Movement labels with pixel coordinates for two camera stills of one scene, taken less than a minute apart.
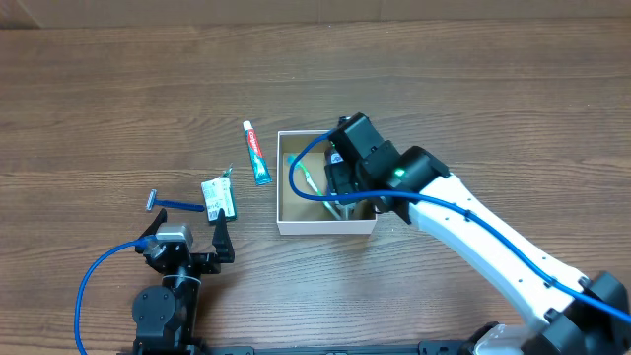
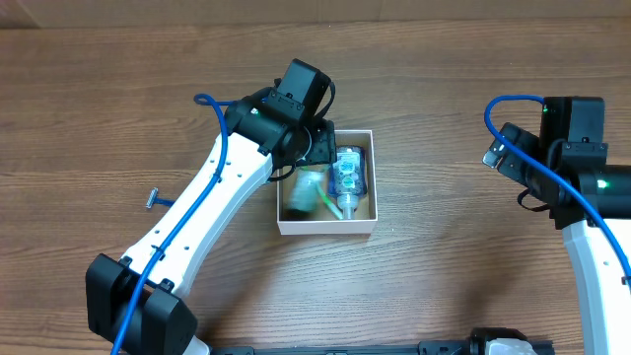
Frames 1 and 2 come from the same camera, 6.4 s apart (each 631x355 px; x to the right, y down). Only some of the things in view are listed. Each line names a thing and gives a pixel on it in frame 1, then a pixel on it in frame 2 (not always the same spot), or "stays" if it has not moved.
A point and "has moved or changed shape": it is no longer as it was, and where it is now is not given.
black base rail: (427, 348) stays
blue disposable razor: (172, 204) stays
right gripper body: (337, 182) → (516, 161)
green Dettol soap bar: (219, 195) has moved or changed shape
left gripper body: (195, 262) → (321, 146)
